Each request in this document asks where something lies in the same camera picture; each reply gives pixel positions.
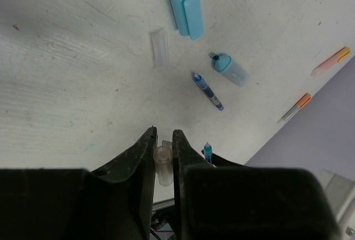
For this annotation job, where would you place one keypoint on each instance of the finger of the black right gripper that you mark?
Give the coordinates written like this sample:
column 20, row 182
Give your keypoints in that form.
column 218, row 161

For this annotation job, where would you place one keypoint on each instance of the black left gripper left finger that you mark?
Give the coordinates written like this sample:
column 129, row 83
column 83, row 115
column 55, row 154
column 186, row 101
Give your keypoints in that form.
column 112, row 202

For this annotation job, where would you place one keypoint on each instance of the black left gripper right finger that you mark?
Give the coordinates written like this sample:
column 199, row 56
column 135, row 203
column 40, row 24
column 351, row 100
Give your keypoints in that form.
column 246, row 202

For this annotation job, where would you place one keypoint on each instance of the blue gel pen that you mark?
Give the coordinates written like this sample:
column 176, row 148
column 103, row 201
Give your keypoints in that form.
column 202, row 84
column 208, row 153

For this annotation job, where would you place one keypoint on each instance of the light blue highlighter body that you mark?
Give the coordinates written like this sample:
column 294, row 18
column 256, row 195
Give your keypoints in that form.
column 230, row 69

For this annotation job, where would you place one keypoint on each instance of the orange capped marker pen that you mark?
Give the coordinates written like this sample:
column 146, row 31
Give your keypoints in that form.
column 296, row 108

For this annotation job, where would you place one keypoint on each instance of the clear gel pen cap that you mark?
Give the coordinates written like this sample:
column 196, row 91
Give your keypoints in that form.
column 159, row 45

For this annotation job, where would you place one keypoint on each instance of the orange pink highlighter pen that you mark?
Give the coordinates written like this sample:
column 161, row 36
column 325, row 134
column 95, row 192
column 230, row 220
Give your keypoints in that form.
column 331, row 61

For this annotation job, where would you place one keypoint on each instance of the light blue highlighter cap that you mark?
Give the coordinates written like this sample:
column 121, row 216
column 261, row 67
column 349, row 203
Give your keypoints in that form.
column 188, row 18

